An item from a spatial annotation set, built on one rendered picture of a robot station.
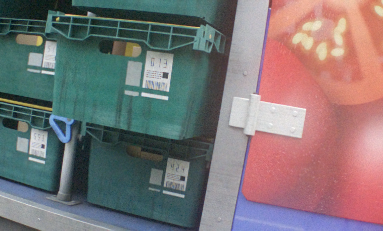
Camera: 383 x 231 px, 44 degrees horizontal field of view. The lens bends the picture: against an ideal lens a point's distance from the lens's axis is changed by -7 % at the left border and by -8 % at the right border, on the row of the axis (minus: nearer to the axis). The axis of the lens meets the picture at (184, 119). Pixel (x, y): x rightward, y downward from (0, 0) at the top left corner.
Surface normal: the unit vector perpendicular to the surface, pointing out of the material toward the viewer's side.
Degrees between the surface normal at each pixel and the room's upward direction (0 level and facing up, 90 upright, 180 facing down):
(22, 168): 98
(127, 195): 96
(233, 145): 90
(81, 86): 100
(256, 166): 90
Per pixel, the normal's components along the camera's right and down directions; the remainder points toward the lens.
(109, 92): -0.31, 0.13
